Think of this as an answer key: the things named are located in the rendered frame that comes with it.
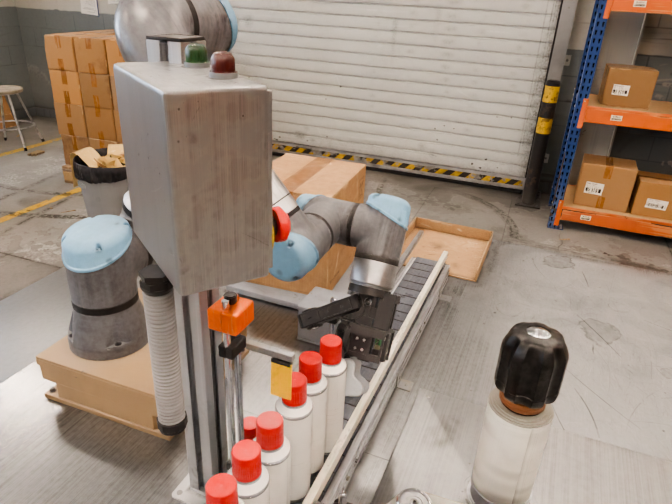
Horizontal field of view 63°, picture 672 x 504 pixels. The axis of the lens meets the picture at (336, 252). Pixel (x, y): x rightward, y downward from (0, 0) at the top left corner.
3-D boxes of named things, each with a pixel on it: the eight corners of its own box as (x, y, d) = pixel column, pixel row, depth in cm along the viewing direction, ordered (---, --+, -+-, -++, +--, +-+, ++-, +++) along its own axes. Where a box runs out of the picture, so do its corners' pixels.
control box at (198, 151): (180, 299, 51) (161, 90, 43) (133, 233, 64) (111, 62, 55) (277, 275, 56) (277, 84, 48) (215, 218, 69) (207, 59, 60)
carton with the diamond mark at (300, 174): (326, 299, 136) (330, 198, 125) (240, 280, 143) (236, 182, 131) (360, 251, 162) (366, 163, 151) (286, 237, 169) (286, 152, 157)
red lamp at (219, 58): (215, 79, 48) (214, 52, 47) (204, 75, 50) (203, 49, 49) (242, 78, 50) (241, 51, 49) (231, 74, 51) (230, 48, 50)
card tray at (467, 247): (476, 282, 153) (478, 269, 151) (387, 262, 161) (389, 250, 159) (491, 242, 178) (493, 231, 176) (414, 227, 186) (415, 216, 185)
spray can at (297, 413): (307, 505, 79) (311, 393, 70) (271, 500, 79) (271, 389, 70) (312, 476, 83) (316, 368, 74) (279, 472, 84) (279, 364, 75)
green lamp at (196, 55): (188, 68, 53) (187, 43, 52) (180, 65, 55) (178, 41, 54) (214, 68, 55) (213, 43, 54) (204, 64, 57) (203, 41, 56)
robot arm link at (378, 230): (369, 197, 96) (416, 206, 94) (355, 257, 96) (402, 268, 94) (360, 188, 89) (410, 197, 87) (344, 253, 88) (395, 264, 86)
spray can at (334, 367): (336, 459, 87) (343, 353, 78) (305, 450, 88) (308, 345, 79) (345, 436, 91) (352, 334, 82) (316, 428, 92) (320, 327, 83)
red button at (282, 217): (268, 217, 54) (295, 212, 56) (252, 204, 57) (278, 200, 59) (269, 251, 56) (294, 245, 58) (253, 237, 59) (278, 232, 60)
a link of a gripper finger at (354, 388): (354, 422, 86) (367, 364, 86) (319, 410, 88) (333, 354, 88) (359, 418, 89) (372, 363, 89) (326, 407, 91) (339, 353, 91)
